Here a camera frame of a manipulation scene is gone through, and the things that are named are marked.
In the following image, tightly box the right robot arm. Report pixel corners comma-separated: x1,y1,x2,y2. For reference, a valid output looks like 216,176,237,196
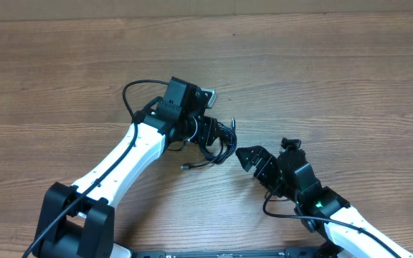
236,140,413,257

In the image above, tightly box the thin black USB cable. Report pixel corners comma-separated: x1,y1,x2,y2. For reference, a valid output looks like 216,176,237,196
180,117,237,170

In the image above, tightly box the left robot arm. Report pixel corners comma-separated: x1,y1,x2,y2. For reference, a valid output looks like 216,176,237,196
24,77,217,257

